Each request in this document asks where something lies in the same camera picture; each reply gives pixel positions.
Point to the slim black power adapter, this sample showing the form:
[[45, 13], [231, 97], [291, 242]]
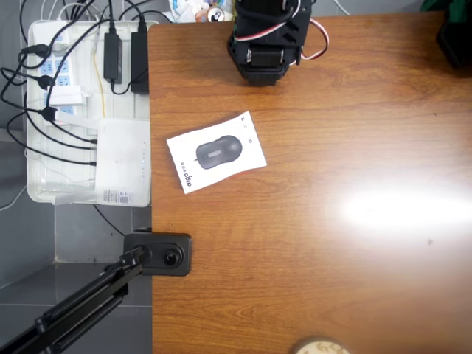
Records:
[[113, 55]]

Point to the silver soda can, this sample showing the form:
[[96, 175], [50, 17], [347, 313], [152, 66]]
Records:
[[216, 14]]

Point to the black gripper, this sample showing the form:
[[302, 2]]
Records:
[[264, 58]]

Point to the clear tray with power strips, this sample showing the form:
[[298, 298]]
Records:
[[85, 110]]

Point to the black perforated arm base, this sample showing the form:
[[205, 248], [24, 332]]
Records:
[[457, 40]]

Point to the wide black power adapter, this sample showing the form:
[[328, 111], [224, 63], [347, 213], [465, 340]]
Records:
[[140, 62]]

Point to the dark green clamp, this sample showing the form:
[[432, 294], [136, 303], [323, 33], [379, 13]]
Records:
[[431, 4]]

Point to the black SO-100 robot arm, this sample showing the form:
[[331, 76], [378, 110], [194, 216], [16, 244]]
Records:
[[273, 22]]

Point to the black desk clamp stand base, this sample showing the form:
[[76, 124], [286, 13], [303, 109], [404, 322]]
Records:
[[177, 254]]

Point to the white router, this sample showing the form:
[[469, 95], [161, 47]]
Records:
[[121, 162]]

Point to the orange white mouse box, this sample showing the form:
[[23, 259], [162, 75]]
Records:
[[221, 162]]

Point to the white power strip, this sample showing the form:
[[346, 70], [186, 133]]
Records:
[[60, 68]]

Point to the white plastic bag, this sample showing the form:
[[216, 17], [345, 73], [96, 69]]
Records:
[[184, 11]]

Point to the round wooden coaster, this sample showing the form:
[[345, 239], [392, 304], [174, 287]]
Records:
[[321, 346]]

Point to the white charger plug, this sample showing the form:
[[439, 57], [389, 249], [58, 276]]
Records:
[[66, 95]]

